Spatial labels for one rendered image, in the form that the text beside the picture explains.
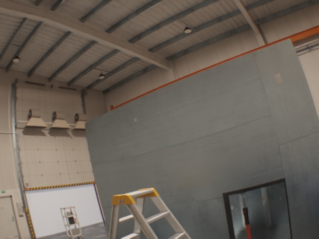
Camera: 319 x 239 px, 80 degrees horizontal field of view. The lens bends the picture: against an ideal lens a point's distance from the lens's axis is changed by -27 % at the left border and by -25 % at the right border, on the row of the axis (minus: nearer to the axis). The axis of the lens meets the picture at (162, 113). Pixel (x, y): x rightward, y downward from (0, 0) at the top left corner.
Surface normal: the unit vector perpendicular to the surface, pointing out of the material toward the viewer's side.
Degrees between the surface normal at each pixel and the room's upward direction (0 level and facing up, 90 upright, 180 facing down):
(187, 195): 90
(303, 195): 90
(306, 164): 90
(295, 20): 90
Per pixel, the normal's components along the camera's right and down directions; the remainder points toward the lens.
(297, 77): -0.57, -0.07
